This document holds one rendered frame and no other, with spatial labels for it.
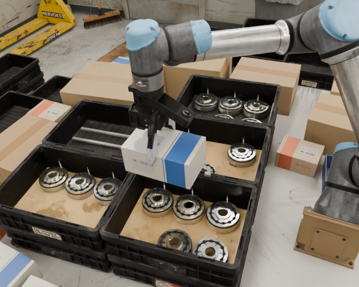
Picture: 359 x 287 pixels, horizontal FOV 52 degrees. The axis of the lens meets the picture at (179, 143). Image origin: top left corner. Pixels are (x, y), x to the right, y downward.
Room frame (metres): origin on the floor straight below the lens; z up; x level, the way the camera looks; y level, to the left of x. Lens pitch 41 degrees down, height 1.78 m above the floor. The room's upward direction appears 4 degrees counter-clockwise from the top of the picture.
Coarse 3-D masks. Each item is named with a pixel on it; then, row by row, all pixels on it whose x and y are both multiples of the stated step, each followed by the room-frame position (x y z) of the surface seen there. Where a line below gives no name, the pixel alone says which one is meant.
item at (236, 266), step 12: (132, 180) 0.83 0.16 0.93; (216, 180) 0.80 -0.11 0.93; (228, 180) 0.80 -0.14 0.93; (252, 192) 0.74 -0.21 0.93; (252, 204) 0.69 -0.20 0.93; (108, 216) 0.69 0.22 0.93; (108, 240) 0.62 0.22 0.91; (120, 240) 0.61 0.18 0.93; (132, 240) 0.60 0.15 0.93; (240, 240) 0.57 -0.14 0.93; (156, 252) 0.57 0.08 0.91; (168, 252) 0.56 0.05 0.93; (180, 252) 0.55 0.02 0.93; (240, 252) 0.54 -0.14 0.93; (204, 264) 0.52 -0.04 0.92; (216, 264) 0.51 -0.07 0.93; (228, 264) 0.51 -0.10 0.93
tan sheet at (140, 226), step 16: (144, 192) 0.86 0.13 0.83; (128, 224) 0.73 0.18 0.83; (144, 224) 0.73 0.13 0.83; (160, 224) 0.72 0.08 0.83; (176, 224) 0.72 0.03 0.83; (192, 224) 0.71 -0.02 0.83; (240, 224) 0.70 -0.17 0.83; (144, 240) 0.67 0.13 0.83; (192, 240) 0.66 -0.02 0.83; (224, 240) 0.65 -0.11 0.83
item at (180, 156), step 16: (128, 144) 0.77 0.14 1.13; (160, 144) 0.76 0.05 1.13; (176, 144) 0.75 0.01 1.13; (192, 144) 0.75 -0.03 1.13; (128, 160) 0.75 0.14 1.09; (144, 160) 0.73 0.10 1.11; (160, 160) 0.70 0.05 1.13; (176, 160) 0.69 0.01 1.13; (192, 160) 0.69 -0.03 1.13; (160, 176) 0.71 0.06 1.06; (176, 176) 0.68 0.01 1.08; (192, 176) 0.68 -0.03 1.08
